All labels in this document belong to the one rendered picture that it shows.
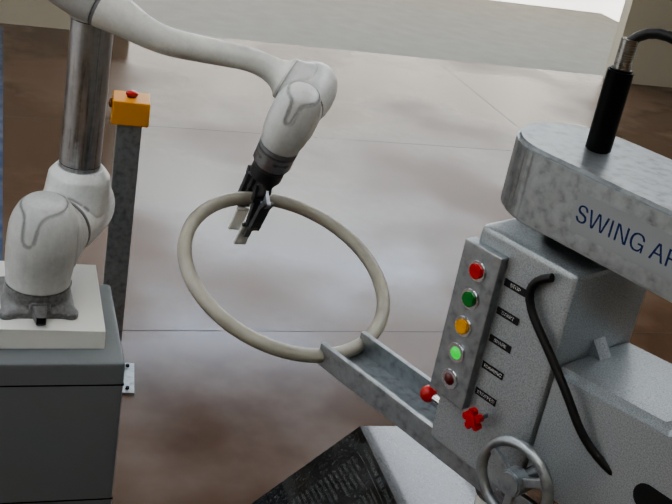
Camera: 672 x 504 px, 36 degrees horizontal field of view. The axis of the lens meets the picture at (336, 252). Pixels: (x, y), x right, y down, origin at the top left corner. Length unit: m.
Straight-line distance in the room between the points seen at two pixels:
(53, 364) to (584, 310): 1.32
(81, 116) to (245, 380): 1.70
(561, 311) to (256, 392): 2.43
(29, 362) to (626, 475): 1.41
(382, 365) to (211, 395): 1.78
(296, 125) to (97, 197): 0.63
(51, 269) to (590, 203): 1.38
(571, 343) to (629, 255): 0.20
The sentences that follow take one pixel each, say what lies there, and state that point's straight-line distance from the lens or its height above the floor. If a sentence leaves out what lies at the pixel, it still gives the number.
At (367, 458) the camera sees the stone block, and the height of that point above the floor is 0.79.
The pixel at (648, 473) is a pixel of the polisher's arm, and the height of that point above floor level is 1.30.
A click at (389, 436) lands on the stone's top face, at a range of 2.37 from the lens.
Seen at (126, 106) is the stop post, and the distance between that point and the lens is 3.37.
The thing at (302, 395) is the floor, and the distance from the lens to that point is 3.93.
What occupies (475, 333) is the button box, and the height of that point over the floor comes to 1.35.
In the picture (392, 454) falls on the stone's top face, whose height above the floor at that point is 0.80.
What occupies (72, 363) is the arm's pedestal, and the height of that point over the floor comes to 0.80.
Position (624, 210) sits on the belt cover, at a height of 1.65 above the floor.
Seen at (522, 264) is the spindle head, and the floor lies 1.49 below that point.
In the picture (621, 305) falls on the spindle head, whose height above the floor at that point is 1.44.
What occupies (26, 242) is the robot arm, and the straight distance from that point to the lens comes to 2.46.
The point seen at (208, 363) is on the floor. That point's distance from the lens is 4.03.
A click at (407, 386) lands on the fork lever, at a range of 2.09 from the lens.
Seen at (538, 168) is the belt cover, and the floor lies 1.65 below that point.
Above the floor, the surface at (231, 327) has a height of 1.11.
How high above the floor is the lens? 2.12
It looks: 25 degrees down
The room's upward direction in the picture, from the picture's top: 11 degrees clockwise
